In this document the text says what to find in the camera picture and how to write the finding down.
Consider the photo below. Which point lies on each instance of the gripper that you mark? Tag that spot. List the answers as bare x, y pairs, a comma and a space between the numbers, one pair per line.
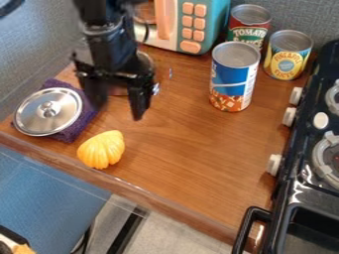
114, 56

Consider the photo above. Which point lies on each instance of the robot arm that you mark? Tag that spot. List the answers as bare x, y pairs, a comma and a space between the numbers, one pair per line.
95, 11

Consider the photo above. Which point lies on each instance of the yellow toy pumpkin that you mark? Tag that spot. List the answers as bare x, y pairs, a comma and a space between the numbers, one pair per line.
101, 149

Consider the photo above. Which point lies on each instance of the silver pot lid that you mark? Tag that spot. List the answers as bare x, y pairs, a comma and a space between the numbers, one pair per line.
47, 111

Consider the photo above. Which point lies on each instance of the blue and orange can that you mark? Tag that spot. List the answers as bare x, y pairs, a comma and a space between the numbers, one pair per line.
233, 76

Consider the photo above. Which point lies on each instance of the red tomato can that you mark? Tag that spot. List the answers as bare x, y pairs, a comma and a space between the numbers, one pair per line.
248, 26

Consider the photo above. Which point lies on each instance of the yellow pineapple can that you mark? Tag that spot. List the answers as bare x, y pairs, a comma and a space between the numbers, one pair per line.
288, 54

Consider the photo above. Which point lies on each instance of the purple cloth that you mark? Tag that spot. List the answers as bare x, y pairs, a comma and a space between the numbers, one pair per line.
75, 127

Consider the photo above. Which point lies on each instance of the toy microwave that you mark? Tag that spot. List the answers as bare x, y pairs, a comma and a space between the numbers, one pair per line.
183, 23

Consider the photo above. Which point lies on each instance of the toy stove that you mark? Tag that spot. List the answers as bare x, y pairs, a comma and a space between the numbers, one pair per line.
304, 165

